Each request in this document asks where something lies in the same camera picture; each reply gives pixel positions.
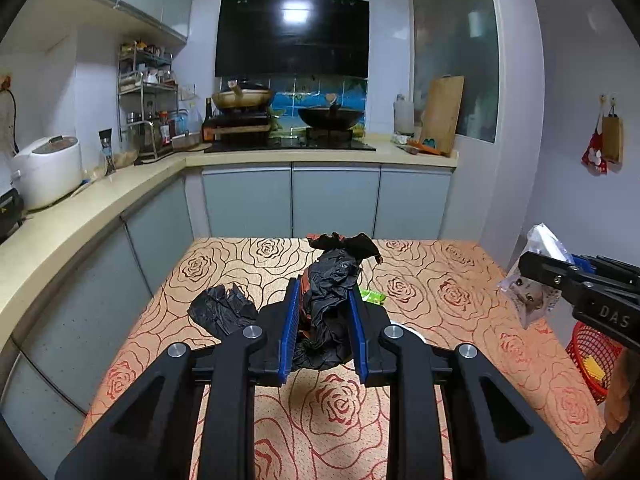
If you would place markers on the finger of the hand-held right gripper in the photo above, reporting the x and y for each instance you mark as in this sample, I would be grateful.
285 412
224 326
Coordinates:
600 262
542 267

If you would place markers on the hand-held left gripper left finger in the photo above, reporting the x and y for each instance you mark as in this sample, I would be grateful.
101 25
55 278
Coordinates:
290 330

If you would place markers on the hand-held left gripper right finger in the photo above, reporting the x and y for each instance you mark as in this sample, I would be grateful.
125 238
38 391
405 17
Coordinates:
357 335

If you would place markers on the white printed plastic packet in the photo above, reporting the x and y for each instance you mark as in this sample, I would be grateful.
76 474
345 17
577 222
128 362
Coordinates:
535 280

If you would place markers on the brown plastic bag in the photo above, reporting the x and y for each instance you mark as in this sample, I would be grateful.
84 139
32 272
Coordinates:
306 305

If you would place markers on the large black plastic bag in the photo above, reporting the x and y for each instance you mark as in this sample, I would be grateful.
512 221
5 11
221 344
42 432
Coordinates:
325 310

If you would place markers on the yellow foam fruit net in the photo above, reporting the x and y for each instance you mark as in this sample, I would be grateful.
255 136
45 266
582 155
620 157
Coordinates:
595 366

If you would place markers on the red plastic basket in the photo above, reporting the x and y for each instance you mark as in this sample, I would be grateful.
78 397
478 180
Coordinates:
592 390

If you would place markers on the person's right hand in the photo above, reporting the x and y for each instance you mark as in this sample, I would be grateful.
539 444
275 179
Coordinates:
622 390

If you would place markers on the green snack wrapper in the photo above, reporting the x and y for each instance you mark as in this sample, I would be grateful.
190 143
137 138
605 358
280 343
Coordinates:
372 297

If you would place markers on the crumpled white paper tissue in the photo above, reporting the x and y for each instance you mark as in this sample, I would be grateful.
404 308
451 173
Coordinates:
410 332

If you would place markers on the small black plastic bag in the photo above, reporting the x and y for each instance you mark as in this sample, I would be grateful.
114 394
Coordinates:
220 307

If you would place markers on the rose-printed tablecloth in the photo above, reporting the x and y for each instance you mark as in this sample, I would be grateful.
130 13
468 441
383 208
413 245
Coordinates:
340 430

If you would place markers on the red hanging oven mitt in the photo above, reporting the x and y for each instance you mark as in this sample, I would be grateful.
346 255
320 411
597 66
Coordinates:
595 152

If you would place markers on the small hanging wooden board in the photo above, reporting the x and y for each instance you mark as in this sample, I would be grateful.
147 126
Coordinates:
612 139

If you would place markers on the grey base cabinets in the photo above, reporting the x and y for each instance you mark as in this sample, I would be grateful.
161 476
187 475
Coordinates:
250 210

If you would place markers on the orange kitchen tool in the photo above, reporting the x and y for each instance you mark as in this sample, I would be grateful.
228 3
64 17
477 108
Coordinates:
425 146

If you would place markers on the black glass cooktop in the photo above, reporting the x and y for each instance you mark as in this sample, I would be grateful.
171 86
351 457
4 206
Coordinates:
295 146

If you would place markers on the wooden cutting board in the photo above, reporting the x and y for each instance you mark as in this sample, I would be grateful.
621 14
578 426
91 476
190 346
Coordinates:
442 112

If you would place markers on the white plastic jug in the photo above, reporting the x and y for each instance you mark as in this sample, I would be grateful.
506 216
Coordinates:
404 115

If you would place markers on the beige kitchen countertop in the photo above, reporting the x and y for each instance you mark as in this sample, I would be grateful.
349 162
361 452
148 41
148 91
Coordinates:
150 175

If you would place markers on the black wok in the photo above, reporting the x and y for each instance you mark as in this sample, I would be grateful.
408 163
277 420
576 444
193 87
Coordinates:
330 115

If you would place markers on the dark sauce bottle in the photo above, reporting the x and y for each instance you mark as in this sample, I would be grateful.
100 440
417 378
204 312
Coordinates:
207 122

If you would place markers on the tan frying pan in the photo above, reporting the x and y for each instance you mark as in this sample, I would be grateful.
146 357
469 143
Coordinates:
243 96

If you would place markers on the frosted glass window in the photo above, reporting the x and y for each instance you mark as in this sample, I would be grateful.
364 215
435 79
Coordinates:
455 45

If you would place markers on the metal spice rack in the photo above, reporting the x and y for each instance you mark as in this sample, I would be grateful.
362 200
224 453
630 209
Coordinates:
147 105

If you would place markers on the white rice cooker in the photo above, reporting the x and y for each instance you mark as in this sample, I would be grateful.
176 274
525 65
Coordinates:
47 170

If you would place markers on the black range hood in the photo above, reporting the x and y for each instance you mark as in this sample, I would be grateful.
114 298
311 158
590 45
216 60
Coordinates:
292 35

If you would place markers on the black countertop grill appliance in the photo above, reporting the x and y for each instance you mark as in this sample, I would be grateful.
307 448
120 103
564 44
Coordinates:
10 212

